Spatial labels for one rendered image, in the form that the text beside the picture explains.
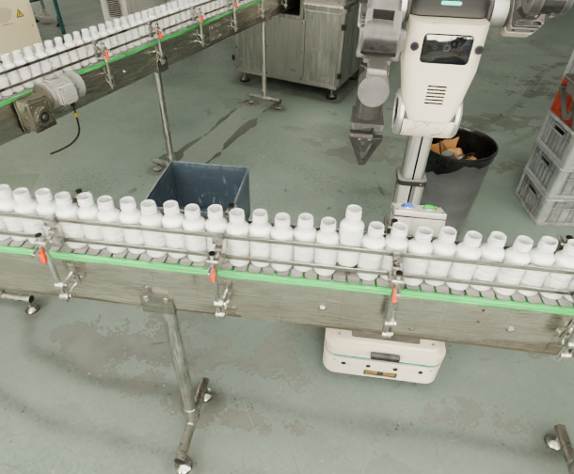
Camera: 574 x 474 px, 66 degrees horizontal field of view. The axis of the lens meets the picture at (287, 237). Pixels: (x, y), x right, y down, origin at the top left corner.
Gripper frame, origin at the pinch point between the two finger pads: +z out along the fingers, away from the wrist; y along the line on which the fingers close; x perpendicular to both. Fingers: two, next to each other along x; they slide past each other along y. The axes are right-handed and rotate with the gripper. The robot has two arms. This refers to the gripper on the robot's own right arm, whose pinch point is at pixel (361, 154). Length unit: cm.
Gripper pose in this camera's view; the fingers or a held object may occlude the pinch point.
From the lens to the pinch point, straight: 101.4
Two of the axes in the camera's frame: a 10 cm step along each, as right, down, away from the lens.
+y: -1.3, 5.9, -8.0
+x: 9.9, 1.0, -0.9
